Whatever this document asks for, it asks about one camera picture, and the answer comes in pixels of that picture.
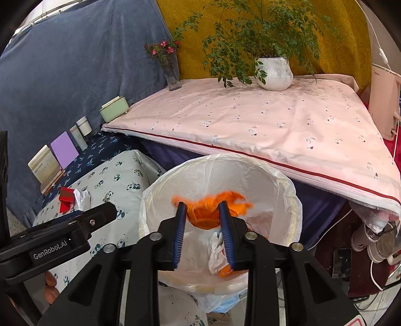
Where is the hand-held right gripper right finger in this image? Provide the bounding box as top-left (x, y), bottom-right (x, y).
top-left (218, 201), bottom-right (361, 326)

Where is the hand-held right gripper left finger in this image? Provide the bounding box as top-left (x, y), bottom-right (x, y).
top-left (36, 201), bottom-right (188, 326)

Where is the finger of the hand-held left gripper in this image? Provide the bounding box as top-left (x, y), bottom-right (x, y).
top-left (0, 131), bottom-right (9, 239)
top-left (59, 201), bottom-right (118, 239)

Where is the small white tissue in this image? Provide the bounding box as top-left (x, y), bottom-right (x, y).
top-left (73, 189), bottom-right (91, 211)

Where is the red box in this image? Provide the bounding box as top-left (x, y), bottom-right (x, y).
top-left (59, 187), bottom-right (76, 214)

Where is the plain orange plastic bag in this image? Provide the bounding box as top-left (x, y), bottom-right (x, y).
top-left (172, 191), bottom-right (254, 231)

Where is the trash bin with white bag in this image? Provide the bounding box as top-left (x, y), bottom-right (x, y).
top-left (138, 153), bottom-right (304, 314)

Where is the person's left hand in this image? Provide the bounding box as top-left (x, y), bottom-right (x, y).
top-left (44, 270), bottom-right (61, 304)

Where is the pale blue plastic bag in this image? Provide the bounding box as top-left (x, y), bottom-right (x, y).
top-left (188, 282), bottom-right (251, 314)

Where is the navy patterned cloth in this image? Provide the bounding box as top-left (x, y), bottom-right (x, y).
top-left (41, 132), bottom-right (141, 195)

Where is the purple card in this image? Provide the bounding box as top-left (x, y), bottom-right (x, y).
top-left (50, 131), bottom-right (79, 170)

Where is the white tube bottle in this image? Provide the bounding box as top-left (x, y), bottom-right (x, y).
top-left (69, 125), bottom-right (87, 151)

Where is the purple cloth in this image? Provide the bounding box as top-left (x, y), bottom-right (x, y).
top-left (138, 138), bottom-right (351, 251)

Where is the pale green tissue box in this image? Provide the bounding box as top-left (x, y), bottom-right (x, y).
top-left (99, 96), bottom-right (130, 123)

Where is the pink printed sheet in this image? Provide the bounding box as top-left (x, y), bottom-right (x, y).
top-left (101, 73), bottom-right (401, 220)

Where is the white round container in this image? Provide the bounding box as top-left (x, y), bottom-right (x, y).
top-left (351, 227), bottom-right (373, 255)

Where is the grey-blue hanging cloth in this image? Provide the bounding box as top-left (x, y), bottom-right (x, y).
top-left (0, 0), bottom-right (180, 220)

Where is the glass jar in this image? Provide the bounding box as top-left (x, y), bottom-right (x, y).
top-left (368, 230), bottom-right (398, 262)

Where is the glass vase with pink flowers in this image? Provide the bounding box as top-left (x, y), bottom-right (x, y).
top-left (144, 40), bottom-right (183, 91)

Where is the green plant in white pot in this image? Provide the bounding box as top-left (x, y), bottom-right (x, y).
top-left (171, 0), bottom-right (342, 91)

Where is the pink appliance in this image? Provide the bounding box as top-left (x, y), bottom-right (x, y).
top-left (368, 63), bottom-right (401, 141)

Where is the mustard yellow hanging cloth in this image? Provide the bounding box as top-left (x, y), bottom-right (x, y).
top-left (157, 0), bottom-right (373, 95)

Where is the white power cable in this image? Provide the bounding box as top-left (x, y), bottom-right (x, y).
top-left (370, 251), bottom-right (401, 292)

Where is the white cable with switch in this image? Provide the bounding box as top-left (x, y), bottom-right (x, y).
top-left (363, 6), bottom-right (392, 74)

